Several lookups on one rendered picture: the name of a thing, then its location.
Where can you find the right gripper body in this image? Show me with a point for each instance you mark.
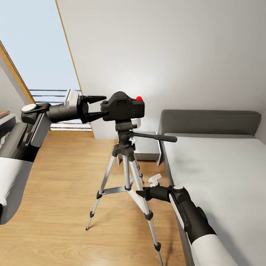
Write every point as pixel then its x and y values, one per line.
pixel 152 192

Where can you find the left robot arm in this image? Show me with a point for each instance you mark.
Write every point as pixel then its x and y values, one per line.
pixel 23 142

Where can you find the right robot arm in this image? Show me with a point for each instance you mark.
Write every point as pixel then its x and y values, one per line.
pixel 207 246

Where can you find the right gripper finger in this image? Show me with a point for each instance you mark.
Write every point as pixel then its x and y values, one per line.
pixel 140 193

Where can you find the camera tripod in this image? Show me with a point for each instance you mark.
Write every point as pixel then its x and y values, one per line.
pixel 126 148

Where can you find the digital camera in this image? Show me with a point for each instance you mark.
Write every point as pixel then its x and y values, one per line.
pixel 122 107

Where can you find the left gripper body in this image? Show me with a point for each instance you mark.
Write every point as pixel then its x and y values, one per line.
pixel 78 113

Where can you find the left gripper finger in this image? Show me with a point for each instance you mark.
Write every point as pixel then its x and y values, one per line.
pixel 91 116
pixel 93 99

